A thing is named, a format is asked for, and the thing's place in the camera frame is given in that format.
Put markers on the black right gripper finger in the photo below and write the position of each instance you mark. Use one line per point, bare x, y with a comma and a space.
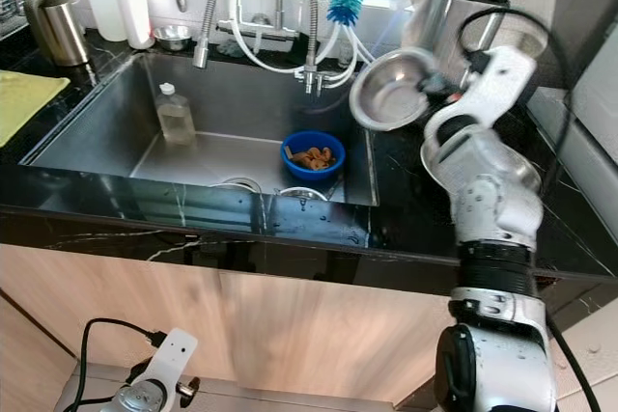
429, 79

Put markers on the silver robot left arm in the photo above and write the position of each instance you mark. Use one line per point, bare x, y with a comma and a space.
145, 398

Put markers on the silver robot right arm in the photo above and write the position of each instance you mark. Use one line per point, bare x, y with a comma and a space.
492, 229

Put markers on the steel kitchen sink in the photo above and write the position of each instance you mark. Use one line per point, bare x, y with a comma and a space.
232, 108

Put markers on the steel pull-down kitchen faucet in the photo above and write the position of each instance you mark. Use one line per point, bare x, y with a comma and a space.
216, 7

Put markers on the light wood cabinet door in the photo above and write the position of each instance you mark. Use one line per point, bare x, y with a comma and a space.
338, 335
116, 311

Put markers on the steel knife block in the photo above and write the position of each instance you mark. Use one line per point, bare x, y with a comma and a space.
459, 12

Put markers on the large steel plate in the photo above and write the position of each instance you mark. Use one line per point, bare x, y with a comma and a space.
429, 166

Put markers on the light wood cabinet side panel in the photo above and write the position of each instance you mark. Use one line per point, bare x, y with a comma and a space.
29, 364

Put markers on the brown food pieces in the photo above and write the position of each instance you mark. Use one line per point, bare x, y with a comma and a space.
311, 156

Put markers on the yellow-green cleaning cloth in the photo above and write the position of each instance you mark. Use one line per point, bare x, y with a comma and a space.
24, 103

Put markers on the blue plastic bowl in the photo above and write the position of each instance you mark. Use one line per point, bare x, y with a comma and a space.
313, 175

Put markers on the steel sink drain strainer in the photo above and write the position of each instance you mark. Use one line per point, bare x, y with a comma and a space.
302, 193
238, 183

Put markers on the steel thermos flask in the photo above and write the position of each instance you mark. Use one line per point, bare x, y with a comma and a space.
55, 29

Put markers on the clear dish soap bottle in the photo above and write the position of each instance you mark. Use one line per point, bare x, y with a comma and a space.
176, 118

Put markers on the small steel bowl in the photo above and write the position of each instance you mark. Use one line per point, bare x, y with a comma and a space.
172, 39

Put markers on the white bottle red cap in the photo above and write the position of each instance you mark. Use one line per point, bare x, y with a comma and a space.
133, 9

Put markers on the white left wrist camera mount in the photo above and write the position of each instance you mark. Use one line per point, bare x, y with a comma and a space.
171, 359

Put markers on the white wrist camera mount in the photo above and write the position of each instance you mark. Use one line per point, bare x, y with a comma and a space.
488, 92
171, 359

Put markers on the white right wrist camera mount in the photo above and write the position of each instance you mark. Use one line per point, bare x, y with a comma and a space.
488, 92

